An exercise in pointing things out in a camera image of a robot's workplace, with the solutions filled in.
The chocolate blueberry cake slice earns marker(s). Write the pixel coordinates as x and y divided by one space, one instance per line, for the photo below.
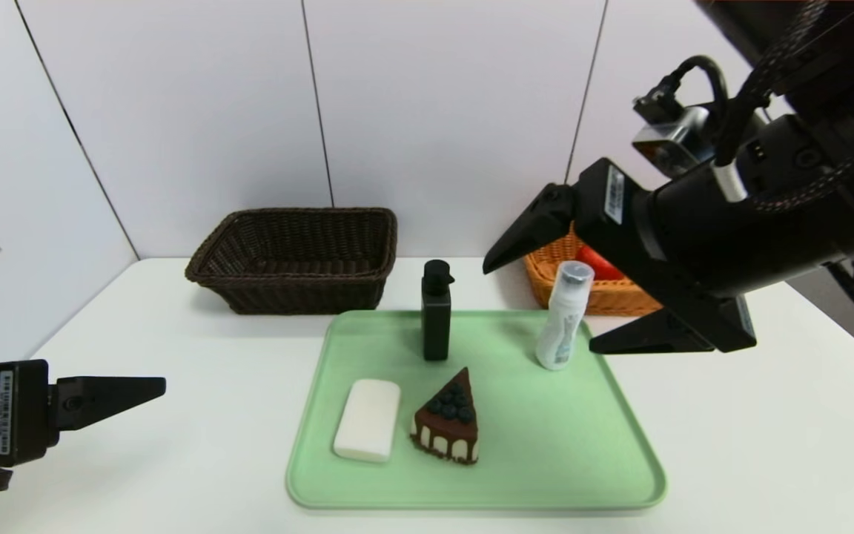
449 430

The white soap bar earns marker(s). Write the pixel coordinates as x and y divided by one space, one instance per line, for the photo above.
366 421

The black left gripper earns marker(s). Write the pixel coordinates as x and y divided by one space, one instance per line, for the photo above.
18 412

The dark brown wicker basket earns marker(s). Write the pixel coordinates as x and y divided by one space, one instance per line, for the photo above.
293 297

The light green plastic tray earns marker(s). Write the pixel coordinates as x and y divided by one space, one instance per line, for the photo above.
545 482

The black pump bottle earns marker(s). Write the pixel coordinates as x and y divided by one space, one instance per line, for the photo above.
436 326

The orange wicker basket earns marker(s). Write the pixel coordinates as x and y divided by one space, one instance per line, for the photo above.
612 300

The red apple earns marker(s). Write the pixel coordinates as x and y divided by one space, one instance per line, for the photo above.
599 265

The white bottle with clear cap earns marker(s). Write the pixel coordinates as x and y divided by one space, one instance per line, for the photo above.
562 326

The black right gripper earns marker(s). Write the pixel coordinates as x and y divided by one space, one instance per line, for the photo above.
646 248

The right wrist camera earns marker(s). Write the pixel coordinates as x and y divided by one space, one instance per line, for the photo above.
675 141

